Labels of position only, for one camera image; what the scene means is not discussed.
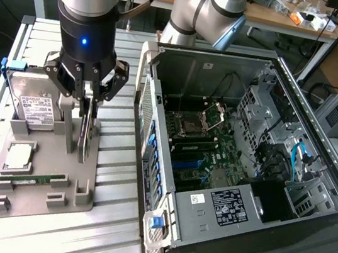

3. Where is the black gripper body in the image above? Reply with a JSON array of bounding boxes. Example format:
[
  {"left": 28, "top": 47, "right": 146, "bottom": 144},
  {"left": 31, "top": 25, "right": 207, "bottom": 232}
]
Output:
[{"left": 48, "top": 0, "right": 125, "bottom": 71}]

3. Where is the graphics card with black fan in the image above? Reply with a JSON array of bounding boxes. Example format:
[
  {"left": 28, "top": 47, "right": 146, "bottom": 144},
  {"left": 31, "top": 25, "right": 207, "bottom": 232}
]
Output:
[{"left": 71, "top": 80, "right": 104, "bottom": 166}]

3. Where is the hard disk in blue caddy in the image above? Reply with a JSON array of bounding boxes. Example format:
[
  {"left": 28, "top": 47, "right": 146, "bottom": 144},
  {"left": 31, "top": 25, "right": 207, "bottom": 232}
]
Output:
[{"left": 0, "top": 56, "right": 72, "bottom": 136}]

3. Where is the grey parts rack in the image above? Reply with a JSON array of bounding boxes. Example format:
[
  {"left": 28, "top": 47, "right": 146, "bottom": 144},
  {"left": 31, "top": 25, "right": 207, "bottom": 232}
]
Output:
[{"left": 0, "top": 84, "right": 111, "bottom": 236}]

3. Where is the silver CPU chip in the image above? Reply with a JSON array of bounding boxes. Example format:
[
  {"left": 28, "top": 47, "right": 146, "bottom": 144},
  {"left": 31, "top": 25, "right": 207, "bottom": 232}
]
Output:
[{"left": 3, "top": 141, "right": 34, "bottom": 174}]

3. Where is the black RAM stick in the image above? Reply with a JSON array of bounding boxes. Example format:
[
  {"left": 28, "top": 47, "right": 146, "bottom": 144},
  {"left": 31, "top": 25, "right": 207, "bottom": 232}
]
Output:
[{"left": 169, "top": 132, "right": 220, "bottom": 159}]

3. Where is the green RAM stick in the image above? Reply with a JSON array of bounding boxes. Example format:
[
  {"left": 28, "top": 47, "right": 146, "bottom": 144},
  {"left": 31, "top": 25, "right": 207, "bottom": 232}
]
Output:
[{"left": 0, "top": 167, "right": 66, "bottom": 193}]

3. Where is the metal socket cover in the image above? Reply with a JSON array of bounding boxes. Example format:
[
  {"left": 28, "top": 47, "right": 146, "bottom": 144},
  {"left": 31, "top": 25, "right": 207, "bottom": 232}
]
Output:
[{"left": 198, "top": 99, "right": 230, "bottom": 133}]

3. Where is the blue expansion slot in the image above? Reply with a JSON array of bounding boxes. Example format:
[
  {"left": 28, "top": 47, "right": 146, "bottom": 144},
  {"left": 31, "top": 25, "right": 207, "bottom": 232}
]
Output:
[{"left": 171, "top": 155, "right": 205, "bottom": 173}]

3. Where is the grey chipset heatsink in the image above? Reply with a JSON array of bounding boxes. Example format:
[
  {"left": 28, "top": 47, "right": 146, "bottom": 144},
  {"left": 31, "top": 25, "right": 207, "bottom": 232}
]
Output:
[{"left": 210, "top": 167, "right": 232, "bottom": 189}]

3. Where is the blue case latch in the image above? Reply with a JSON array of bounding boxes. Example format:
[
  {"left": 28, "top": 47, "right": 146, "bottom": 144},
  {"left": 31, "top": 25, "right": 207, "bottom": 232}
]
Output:
[{"left": 147, "top": 214, "right": 165, "bottom": 230}]

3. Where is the green motherboard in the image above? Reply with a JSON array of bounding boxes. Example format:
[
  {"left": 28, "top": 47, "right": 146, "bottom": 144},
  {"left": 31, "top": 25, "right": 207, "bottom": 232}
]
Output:
[{"left": 150, "top": 91, "right": 270, "bottom": 204}]

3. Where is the grey power supply unit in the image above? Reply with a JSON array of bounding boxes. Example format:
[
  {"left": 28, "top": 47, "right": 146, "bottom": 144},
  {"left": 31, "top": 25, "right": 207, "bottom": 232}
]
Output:
[{"left": 167, "top": 174, "right": 272, "bottom": 253}]

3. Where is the orange and black box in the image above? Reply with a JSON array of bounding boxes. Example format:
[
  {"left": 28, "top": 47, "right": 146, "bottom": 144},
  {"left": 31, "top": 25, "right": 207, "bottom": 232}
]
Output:
[{"left": 290, "top": 10, "right": 316, "bottom": 28}]

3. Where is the black plastic shroud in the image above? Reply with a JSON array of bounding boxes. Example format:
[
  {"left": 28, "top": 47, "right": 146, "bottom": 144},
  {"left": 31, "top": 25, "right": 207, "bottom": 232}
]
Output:
[{"left": 231, "top": 173, "right": 303, "bottom": 230}]

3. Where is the small white box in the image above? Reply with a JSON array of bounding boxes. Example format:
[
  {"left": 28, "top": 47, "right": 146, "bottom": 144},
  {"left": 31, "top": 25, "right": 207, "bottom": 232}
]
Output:
[{"left": 310, "top": 16, "right": 337, "bottom": 34}]

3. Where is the silver disk bay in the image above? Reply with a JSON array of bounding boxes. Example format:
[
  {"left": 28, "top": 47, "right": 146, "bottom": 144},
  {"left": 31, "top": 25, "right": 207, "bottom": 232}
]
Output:
[{"left": 279, "top": 174, "right": 338, "bottom": 224}]

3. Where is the black monitor with stand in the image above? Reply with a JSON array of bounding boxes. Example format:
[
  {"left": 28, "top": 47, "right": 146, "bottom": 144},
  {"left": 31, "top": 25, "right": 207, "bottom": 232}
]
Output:
[{"left": 322, "top": 0, "right": 338, "bottom": 27}]

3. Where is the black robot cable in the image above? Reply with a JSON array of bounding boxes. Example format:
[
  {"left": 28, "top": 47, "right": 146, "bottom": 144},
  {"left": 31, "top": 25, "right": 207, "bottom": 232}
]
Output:
[{"left": 116, "top": 0, "right": 161, "bottom": 35}]

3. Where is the thin black wire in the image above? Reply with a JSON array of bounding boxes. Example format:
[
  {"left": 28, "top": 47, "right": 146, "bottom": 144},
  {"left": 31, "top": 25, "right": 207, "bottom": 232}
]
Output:
[{"left": 214, "top": 69, "right": 251, "bottom": 109}]

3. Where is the black cable bundle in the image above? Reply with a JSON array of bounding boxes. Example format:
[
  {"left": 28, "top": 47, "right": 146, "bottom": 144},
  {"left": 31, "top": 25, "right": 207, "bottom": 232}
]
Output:
[{"left": 250, "top": 139, "right": 296, "bottom": 185}]

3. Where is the light blue wire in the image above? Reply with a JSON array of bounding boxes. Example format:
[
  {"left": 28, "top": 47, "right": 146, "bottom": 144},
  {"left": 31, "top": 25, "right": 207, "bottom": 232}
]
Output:
[{"left": 286, "top": 140, "right": 318, "bottom": 187}]

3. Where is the coiled black cable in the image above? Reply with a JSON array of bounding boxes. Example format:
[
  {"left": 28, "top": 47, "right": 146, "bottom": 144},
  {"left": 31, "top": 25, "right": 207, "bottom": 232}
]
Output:
[{"left": 305, "top": 80, "right": 335, "bottom": 109}]

